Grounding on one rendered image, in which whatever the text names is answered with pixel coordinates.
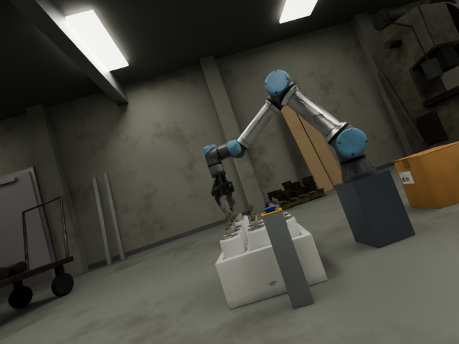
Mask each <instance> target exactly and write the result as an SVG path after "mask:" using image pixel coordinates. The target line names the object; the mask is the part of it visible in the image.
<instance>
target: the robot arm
mask: <svg viewBox="0 0 459 344"><path fill-rule="evenodd" d="M264 86H265V89H266V92H267V93H268V94H269V97H268V98H267V99H266V104H265V105H264V106H263V107H262V109H261V110H260V112H259V113H258V114H257V115H256V116H255V118H254V119H253V121H252V122H251V123H250V124H249V125H248V127H247V128H246V129H245V131H244V132H243V133H242V134H241V136H240V137H239V138H238V140H233V141H229V142H227V143H225V144H223V145H220V146H218V147H217V146H216V145H208V146H206V147H205V148H204V155H205V158H206V162H207V164H208V168H209V171H210V174H211V176H212V178H216V180H215V181H214V184H213V187H212V192H211V195H212V196H214V197H215V200H216V202H217V204H218V205H219V207H220V208H221V209H222V211H223V212H224V213H225V214H227V211H226V209H225V207H226V202H224V200H223V198H222V196H223V195H227V196H226V198H225V199H226V201H227V202H228V205H229V208H230V210H231V211H232V212H233V211H234V204H235V203H236V201H235V199H233V198H232V192H234V191H235V190H234V186H233V183H232V182H229V181H228V180H227V179H226V176H225V174H226V172H225V171H224V168H223V165H222V162H221V161H222V160H224V159H226V158H229V157H231V158H242V157H243V156H244V155H245V151H246V150H247V148H248V147H249V146H250V145H251V144H252V142H253V141H254V140H255V139H256V137H257V136H258V135H259V133H261V131H262V130H263V129H264V127H265V126H266V125H267V123H268V122H269V121H270V120H271V119H272V118H273V116H274V115H275V113H276V112H280V110H281V109H282V108H283V107H284V106H285V105H288V106H289V107H290V108H291V109H292V110H293V111H295V112H296V113H297V114H299V115H300V116H301V117H302V118H303V119H304V120H306V121H307V122H308V123H309V124H311V125H312V126H313V127H314V128H315V129H316V130H318V131H319V132H320V133H322V134H323V135H324V136H325V137H326V140H327V143H328V144H329V145H330V146H331V147H333V148H334V149H335V153H336V154H337V157H338V160H339V163H340V165H341V167H342V181H343V183H347V182H353V181H355V180H359V179H363V178H365V177H369V176H371V175H374V174H376V173H377V172H376V169H375V168H374V167H373V166H372V164H371V163H370V162H369V161H368V160H367V158H366V156H365V153H364V151H365V148H366V147H367V137H366V135H365V134H364V133H363V132H362V131H361V130H359V129H357V128H353V127H352V126H351V125H350V124H348V123H347V122H340V121H338V120H337V119H335V118H334V116H332V115H331V114H330V113H328V112H327V111H325V110H324V109H323V108H322V107H321V106H319V105H318V104H317V103H315V102H314V101H313V100H312V99H311V98H309V97H308V96H306V95H305V94H304V93H303V92H302V91H300V90H299V85H298V84H297V83H296V82H294V81H293V80H292V79H291V78H290V77H289V75H288V73H286V72H285V71H283V70H275V71H273V72H271V73H270V74H269V75H268V76H267V77H266V80H265V84H264Z"/></svg>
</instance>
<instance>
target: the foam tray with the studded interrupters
mask: <svg viewBox="0 0 459 344"><path fill-rule="evenodd" d="M297 225H298V228H299V230H300V233H301V235H300V236H297V237H295V238H292V241H293V243H294V247H295V249H296V252H297V255H298V258H299V261H300V263H301V266H302V269H303V272H304V275H305V278H306V280H307V284H308V286H310V285H315V284H317V283H321V282H325V281H327V280H328V278H327V276H326V273H325V271H324V268H323V265H322V262H321V260H320V256H319V254H318V251H317V248H316V245H315V243H314V239H313V237H312V235H311V234H310V232H308V231H307V230H305V229H304V228H303V227H301V226H300V225H299V224H298V223H297ZM246 242H247V246H245V248H246V253H243V254H241V255H236V256H234V257H230V258H228V259H225V257H224V255H223V251H222V253H221V255H220V257H219V258H218V260H217V262H216V263H215V266H216V268H217V272H218V274H219V278H220V281H221V284H222V287H223V291H224V294H225V297H226V300H227V304H228V306H229V309H234V308H237V307H239V306H244V305H246V304H251V303H254V302H257V301H260V300H264V299H267V298H271V297H274V296H278V295H281V294H283V293H287V292H288V291H287V289H286V285H285V283H284V280H283V277H282V275H281V271H280V269H279V265H278V263H277V259H276V256H275V253H274V251H273V248H272V245H269V246H265V247H262V248H259V249H256V250H251V247H250V243H249V240H247V241H246Z"/></svg>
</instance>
